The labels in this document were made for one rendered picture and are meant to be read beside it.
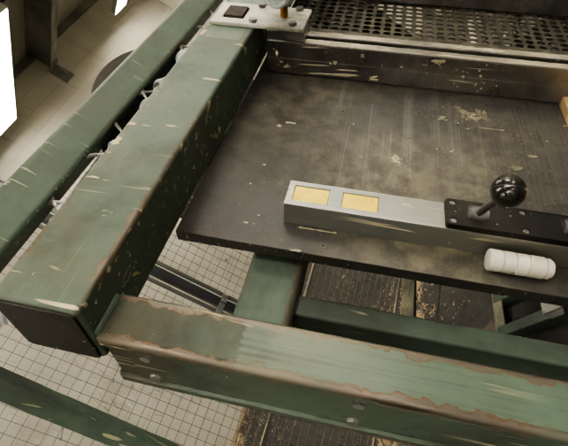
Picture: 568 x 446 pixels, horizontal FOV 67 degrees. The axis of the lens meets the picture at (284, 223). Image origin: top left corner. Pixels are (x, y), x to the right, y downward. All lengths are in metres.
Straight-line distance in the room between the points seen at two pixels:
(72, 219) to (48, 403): 0.55
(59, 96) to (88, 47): 0.98
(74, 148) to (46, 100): 5.07
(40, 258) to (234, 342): 0.23
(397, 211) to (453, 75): 0.42
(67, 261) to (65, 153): 0.74
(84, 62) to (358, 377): 6.50
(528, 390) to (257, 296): 0.33
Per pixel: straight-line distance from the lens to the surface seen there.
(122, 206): 0.55
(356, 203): 0.61
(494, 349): 0.64
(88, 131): 1.29
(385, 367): 0.46
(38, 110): 6.21
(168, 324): 0.49
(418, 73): 0.95
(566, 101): 1.01
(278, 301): 0.59
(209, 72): 0.78
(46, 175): 1.18
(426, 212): 0.62
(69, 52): 6.84
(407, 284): 2.02
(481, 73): 0.96
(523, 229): 0.64
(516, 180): 0.52
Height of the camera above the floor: 1.86
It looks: 14 degrees down
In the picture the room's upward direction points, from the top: 61 degrees counter-clockwise
